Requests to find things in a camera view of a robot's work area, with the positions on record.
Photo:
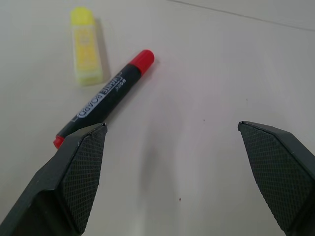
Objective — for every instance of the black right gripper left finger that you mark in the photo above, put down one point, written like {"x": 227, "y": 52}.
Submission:
{"x": 61, "y": 177}

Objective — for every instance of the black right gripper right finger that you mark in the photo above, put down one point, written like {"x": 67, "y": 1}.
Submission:
{"x": 278, "y": 172}

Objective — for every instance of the black whiteboard marker red cap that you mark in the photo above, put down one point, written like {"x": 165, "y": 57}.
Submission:
{"x": 112, "y": 93}

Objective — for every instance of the yellow eraser in sleeve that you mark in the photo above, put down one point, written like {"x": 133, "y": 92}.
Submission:
{"x": 84, "y": 49}

